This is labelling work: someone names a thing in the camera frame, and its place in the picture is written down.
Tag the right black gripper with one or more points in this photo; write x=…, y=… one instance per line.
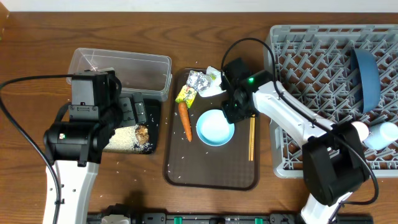
x=232, y=116

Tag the orange carrot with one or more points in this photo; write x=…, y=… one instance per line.
x=184, y=116

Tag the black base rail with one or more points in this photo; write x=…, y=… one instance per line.
x=120, y=213

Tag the grey dishwasher rack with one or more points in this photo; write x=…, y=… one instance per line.
x=313, y=64

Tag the white napkin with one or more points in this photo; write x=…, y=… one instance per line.
x=215, y=87

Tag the clear plastic bin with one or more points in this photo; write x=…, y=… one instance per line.
x=147, y=74

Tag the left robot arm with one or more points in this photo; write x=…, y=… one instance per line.
x=74, y=146

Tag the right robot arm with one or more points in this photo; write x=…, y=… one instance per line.
x=334, y=165

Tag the dark blue bowl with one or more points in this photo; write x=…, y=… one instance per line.
x=367, y=78

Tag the black plastic bin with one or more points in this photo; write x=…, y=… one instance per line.
x=153, y=110

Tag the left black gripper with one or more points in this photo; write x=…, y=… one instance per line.
x=132, y=116

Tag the foil snack wrapper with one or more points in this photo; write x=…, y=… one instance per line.
x=196, y=82

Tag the brown plastic serving tray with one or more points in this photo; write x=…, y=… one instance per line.
x=196, y=164

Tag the spilled rice pile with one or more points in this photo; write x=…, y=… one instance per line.
x=124, y=141

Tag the light blue rice bowl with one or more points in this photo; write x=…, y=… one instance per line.
x=213, y=128

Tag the small blue bowl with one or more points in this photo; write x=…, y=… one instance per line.
x=381, y=135

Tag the pink cup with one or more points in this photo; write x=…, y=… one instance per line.
x=362, y=130

